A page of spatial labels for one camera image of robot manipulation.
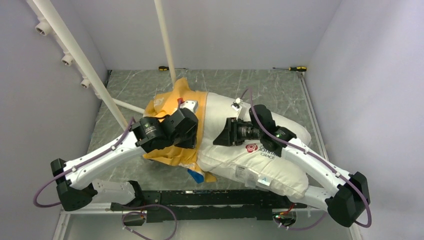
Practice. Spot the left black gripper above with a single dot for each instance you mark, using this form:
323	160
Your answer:
190	142

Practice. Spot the yellow and blue pillowcase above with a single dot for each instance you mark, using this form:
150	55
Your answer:
153	139

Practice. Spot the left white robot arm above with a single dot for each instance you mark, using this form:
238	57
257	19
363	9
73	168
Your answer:
77	182

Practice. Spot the left yellow handled screwdriver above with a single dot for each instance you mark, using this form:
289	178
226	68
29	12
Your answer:
167	68

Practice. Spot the yellow handled screwdriver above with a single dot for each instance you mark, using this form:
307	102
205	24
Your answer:
300	69
167	68

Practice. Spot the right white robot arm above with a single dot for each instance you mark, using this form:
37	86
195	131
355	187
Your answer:
343	195

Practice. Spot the white pvc pipe rack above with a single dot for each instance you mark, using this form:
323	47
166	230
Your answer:
70	32

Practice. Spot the white pillow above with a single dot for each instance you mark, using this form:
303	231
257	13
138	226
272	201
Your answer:
235	162

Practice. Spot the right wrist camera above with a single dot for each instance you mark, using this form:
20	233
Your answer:
237	106

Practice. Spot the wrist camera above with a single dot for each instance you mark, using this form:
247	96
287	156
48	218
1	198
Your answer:
191	105
237	106

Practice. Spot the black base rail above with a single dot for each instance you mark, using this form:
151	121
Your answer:
165	205

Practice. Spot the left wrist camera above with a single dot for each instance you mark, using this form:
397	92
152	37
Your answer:
191	105

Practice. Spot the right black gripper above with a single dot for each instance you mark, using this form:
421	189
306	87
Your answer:
230	134

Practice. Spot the right yellow handled screwdriver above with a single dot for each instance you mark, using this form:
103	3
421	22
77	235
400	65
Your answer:
300	69

